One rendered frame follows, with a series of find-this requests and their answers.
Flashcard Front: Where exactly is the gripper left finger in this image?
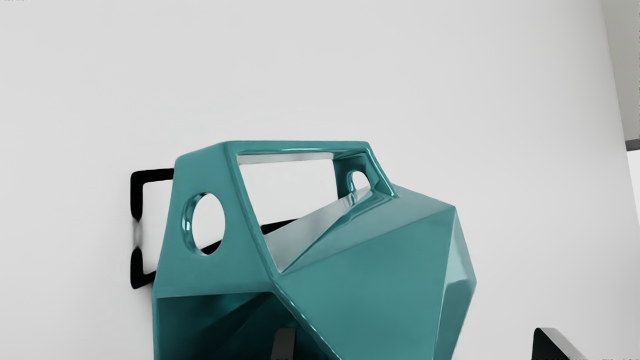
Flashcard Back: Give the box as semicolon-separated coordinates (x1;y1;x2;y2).
270;328;297;360

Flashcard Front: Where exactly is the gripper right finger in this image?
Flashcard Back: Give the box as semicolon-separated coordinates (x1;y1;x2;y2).
531;327;588;360

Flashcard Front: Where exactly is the teal faceted mug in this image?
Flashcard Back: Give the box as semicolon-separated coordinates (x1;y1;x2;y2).
152;140;477;360

